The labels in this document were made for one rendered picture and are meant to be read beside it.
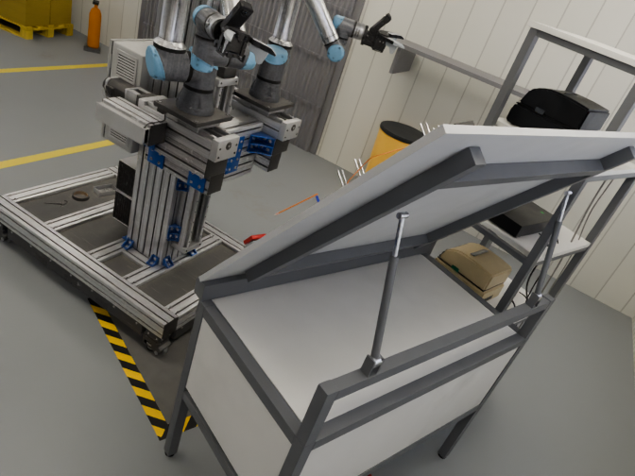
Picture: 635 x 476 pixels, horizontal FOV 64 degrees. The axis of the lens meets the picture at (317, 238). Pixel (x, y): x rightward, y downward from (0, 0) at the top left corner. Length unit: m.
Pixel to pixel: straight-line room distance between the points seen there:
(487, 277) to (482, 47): 2.59
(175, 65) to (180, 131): 0.28
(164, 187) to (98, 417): 1.05
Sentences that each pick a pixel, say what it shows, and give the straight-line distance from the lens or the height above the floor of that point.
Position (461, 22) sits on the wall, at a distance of 4.70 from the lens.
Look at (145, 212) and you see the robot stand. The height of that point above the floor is 0.48.
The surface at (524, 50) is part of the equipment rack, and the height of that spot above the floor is 1.75.
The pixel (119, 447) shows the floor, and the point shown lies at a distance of 2.31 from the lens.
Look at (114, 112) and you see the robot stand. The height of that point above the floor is 1.07.
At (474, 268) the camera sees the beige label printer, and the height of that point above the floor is 0.82.
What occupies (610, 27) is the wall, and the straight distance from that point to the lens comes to 4.56.
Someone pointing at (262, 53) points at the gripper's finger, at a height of 1.55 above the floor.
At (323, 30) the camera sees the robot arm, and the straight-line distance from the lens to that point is 2.44.
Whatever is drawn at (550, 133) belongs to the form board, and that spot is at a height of 1.68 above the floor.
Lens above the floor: 1.90
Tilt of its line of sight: 30 degrees down
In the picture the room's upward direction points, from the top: 20 degrees clockwise
